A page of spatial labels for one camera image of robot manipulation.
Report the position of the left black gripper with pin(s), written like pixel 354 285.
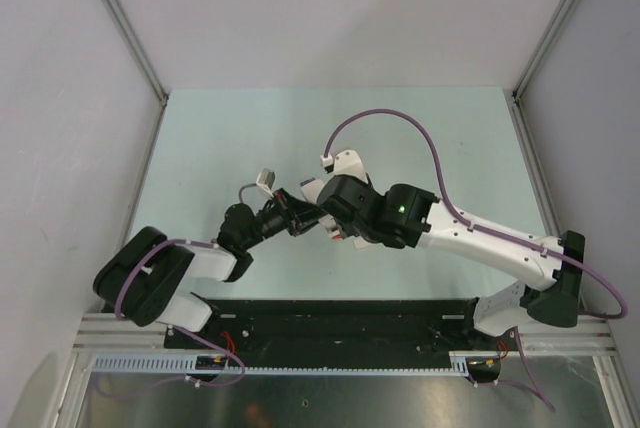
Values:
pixel 297 215

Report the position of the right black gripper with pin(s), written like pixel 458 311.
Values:
pixel 346 230

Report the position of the red white remote control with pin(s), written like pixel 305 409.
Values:
pixel 311 189

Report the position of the white battery cover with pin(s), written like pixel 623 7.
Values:
pixel 361 244

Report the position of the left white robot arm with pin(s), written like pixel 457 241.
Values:
pixel 143 282

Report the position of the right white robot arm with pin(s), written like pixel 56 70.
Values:
pixel 547 283

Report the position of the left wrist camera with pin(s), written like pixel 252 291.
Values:
pixel 265 182

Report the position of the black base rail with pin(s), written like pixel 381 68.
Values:
pixel 349 334

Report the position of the slotted cable duct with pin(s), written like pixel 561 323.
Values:
pixel 206 364

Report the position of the left aluminium frame post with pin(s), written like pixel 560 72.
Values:
pixel 129 36

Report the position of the aluminium frame post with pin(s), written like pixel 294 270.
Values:
pixel 551 34
pixel 129 36

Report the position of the right aluminium frame post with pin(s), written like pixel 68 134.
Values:
pixel 551 34

